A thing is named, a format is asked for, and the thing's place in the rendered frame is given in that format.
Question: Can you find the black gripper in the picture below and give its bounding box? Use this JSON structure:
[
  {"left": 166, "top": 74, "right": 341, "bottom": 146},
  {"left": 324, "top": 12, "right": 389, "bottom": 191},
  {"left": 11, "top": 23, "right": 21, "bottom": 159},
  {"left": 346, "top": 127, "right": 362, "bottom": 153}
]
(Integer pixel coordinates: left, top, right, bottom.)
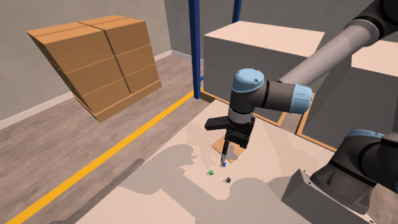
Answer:
[{"left": 221, "top": 117, "right": 256, "bottom": 166}]

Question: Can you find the orange flat mat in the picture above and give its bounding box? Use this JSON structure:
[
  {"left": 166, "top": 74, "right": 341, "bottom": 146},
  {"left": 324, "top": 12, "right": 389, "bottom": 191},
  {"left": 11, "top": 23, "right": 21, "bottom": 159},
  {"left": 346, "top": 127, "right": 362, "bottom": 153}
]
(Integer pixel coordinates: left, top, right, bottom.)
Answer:
[{"left": 212, "top": 135, "right": 245, "bottom": 163}]

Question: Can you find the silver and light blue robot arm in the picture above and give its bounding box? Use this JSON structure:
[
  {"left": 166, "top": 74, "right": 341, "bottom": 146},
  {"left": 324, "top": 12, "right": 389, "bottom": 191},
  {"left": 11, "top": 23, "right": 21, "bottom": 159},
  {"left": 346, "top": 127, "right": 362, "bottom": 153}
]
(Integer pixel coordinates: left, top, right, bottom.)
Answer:
[{"left": 204, "top": 0, "right": 398, "bottom": 215}]

